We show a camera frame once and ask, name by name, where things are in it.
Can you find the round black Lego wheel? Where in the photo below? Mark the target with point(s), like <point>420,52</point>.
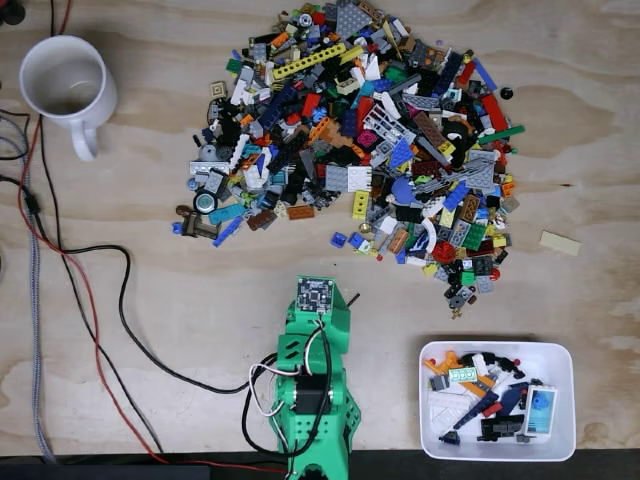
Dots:
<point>206,201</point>

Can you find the brown Lego plate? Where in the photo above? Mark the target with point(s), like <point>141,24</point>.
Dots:
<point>429,129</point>

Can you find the blue narrow Lego plate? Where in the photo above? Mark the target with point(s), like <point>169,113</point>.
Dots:
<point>228,231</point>

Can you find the yellow Lego brick with holes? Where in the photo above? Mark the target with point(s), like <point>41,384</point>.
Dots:
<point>361,205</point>

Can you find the dark blue Lego plate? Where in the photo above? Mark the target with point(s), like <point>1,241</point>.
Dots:
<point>451,70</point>

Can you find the long red Lego brick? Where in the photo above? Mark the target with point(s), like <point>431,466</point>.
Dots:
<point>494,111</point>

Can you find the tan square Lego piece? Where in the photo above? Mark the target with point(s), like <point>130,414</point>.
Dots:
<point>218,90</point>

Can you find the blue Lego wedge plate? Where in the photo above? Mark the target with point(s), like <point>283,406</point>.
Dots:
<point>401,154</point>

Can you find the small black rod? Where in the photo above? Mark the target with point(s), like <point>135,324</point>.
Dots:
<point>355,299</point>

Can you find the brown Lego chest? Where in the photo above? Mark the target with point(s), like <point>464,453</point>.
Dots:
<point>197,225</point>

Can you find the blue long Lego bar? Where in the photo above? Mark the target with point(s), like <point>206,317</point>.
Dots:
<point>485,75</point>

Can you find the white blue printed panel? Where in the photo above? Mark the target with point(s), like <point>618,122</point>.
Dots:
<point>540,410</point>

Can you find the white Lego lattice fence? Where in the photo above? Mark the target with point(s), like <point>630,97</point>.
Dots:
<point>387,122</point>

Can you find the grey Lego dome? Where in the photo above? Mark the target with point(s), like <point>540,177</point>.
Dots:
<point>207,152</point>

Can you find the camera circuit board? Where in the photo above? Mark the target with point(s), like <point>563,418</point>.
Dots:
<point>316,295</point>

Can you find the small green Lego brick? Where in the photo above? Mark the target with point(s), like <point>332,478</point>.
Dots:
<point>234,65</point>

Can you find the red Lego slope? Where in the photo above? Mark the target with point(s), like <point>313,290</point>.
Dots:
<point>366,109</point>

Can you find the cyan Lego tile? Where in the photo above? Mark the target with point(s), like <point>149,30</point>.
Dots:
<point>223,214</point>

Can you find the red round Lego piece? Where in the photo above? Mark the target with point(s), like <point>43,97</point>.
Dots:
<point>443,251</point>

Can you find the blue round Lego dish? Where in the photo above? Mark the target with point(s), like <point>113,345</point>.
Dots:
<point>401,190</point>

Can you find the yellow Lego beam with holes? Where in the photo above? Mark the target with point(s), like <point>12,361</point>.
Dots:
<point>310,61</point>

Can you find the magenta Lego piece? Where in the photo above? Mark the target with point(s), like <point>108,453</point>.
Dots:
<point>366,140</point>

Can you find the black long Lego piece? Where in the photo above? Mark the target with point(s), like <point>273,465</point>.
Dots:
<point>500,427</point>

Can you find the long green Lego plate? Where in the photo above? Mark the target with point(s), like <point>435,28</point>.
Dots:
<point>502,135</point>

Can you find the black round Lego piece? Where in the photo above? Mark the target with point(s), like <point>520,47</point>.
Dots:
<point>506,93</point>

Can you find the grey square Lego plate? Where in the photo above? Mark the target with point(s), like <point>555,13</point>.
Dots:
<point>336,178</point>

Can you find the beige flat tile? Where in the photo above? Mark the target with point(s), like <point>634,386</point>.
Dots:
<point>560,243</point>

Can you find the dark blue Lego wing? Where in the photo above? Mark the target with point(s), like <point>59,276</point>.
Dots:
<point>472,411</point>

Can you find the mint green Lego plate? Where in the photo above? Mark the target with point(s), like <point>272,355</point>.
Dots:
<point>462,375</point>

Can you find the white plastic bin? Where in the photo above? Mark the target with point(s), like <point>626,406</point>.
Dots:
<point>550,360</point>

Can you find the white curved Lego arch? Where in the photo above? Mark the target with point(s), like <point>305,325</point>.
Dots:
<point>431,230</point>

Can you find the orange Lego brick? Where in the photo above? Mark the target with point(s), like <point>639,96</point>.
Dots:
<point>301,212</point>

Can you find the white ceramic mug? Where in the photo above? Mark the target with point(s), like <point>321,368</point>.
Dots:
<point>70,117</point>

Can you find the small blue Lego brick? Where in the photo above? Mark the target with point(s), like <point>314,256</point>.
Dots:
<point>339,239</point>

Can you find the light grey Lego beam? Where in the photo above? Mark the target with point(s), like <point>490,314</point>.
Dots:
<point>207,167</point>

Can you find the orange Lego bracket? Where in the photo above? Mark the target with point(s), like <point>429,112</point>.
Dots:
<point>446,362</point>

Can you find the large grey wedge plate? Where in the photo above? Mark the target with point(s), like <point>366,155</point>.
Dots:
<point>352,17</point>

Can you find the small grey Lego piece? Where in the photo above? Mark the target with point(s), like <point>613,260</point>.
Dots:
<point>439,383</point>

